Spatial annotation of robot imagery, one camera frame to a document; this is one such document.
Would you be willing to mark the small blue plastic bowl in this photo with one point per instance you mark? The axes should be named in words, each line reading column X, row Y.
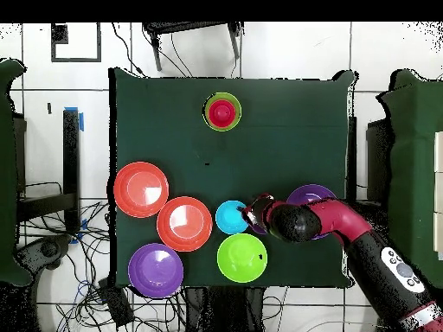
column 230, row 218

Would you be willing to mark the small green plastic bowl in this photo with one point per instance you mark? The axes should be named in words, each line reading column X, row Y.
column 238, row 117

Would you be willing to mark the red plastic cup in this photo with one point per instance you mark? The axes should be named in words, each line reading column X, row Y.
column 222, row 113

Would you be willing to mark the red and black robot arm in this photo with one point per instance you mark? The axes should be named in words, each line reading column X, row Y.
column 346, row 218

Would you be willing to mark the white box stack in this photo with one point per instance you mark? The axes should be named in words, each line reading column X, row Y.
column 439, row 155

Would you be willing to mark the purple plastic cup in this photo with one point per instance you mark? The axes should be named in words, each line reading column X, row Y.
column 259, row 231

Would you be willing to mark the large green plastic bowl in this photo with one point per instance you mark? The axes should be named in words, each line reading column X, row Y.
column 238, row 259

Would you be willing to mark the large purple plastic bowl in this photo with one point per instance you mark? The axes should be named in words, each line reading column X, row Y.
column 155, row 270
column 309, row 192

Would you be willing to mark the large orange plastic bowl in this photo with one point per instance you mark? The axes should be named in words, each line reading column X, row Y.
column 141, row 189
column 184, row 224

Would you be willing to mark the dark green side table cloth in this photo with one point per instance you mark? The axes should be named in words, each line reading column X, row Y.
column 415, row 155
column 7, row 173

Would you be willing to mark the black power strip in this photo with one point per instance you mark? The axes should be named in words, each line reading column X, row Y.
column 116, row 304

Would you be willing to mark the black metal beam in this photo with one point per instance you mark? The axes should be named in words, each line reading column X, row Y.
column 45, row 205
column 71, row 155

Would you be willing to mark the dark grey machine base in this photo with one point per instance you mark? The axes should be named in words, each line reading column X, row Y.
column 48, row 249

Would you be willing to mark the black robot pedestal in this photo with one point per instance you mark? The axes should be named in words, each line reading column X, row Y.
column 221, row 311

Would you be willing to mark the black metal frame stand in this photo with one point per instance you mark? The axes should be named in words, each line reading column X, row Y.
column 187, row 27

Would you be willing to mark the black square floor frame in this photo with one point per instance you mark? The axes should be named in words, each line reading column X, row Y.
column 59, row 34

